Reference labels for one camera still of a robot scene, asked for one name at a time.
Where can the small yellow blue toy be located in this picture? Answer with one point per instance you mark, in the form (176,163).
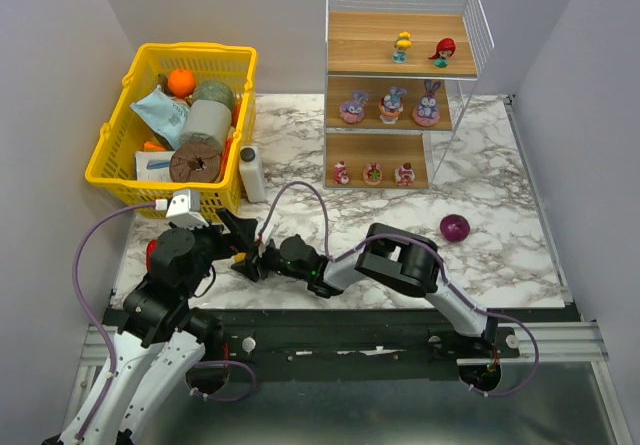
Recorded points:
(401,45)

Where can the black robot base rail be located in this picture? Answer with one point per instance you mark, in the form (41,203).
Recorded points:
(345,345)

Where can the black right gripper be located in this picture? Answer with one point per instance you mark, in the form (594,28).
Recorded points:
(258,261)

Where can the orange fruit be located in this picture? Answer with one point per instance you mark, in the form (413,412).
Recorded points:
(181,83)

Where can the purple bunny pink donut toy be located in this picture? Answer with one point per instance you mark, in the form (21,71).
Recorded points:
(426,113)

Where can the red bell pepper toy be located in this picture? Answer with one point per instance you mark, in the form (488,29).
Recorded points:
(151,246)

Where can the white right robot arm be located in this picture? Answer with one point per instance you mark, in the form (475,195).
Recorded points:
(402,261)

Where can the purple onion toy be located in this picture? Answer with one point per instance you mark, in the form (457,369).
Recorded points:
(454,228)

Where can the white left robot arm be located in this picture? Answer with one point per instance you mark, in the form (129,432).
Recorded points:
(159,338)

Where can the pink strawberry cake toy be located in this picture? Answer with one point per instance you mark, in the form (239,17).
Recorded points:
(404,175)

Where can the yellow plastic basket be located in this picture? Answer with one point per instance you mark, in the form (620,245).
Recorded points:
(112,163)

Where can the light blue snack bag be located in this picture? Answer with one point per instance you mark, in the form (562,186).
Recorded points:
(165,115)

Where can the white wire wooden shelf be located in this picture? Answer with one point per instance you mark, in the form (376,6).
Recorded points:
(399,73)

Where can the red hair mermaid toy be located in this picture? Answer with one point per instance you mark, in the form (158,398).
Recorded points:
(445,49)

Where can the pink bear green flower toy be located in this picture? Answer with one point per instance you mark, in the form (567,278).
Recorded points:
(372,174)

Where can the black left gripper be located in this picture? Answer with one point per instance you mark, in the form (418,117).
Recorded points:
(226,230)

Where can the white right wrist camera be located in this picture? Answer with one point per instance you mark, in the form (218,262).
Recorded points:
(263,243)

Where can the green round melon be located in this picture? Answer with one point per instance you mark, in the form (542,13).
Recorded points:
(216,91)

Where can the purple owl pink cup toy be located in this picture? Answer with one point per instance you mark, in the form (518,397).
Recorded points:
(353,110)

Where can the purple bunny cupcake toy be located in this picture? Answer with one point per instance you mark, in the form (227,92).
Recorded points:
(391,105)

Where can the white bottle black cap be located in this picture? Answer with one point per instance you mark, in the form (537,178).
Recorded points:
(252,174)

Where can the white box in basket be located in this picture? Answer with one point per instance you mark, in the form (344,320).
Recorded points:
(153,166)

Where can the grey brown cylinder roll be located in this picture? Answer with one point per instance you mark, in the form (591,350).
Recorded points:
(201,143)

